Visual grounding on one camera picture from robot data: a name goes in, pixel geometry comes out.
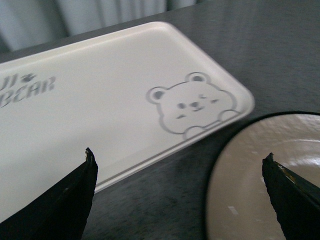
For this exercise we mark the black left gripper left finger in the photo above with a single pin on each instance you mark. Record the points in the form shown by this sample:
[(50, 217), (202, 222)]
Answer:
[(61, 212)]

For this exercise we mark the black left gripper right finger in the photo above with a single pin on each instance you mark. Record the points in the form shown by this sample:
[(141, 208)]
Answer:
[(295, 200)]

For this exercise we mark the tan plate with black rim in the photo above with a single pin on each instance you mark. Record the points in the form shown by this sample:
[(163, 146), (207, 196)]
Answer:
[(238, 206)]

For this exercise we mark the cream bear-print tray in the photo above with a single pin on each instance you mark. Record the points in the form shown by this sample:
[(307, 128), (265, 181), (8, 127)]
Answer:
[(133, 97)]

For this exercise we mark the grey pleated curtain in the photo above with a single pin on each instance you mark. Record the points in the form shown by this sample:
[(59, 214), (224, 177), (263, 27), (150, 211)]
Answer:
[(26, 23)]

